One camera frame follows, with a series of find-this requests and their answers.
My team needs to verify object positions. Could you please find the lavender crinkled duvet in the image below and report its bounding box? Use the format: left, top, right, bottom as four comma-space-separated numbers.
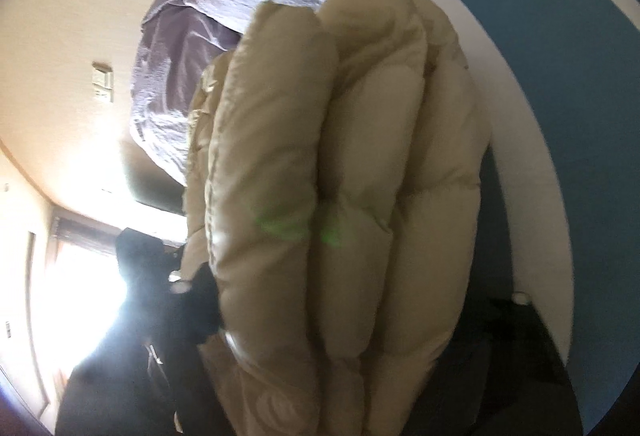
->
129, 0, 244, 183

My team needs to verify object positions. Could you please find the bright window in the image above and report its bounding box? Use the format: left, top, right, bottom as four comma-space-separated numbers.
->
30, 211, 132, 379

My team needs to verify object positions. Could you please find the cream puffer jacket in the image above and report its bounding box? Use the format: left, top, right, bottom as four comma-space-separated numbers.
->
180, 0, 494, 436

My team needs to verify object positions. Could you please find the blue white-striped bed sheet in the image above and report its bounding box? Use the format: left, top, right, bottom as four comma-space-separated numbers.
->
400, 0, 640, 436

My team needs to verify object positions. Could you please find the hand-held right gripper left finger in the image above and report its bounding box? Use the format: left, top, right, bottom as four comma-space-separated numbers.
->
55, 261, 224, 436

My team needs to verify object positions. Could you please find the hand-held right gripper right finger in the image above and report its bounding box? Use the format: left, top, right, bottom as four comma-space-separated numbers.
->
400, 292, 584, 436

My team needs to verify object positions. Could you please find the wall switch panel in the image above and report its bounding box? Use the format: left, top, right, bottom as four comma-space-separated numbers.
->
91, 61, 115, 104

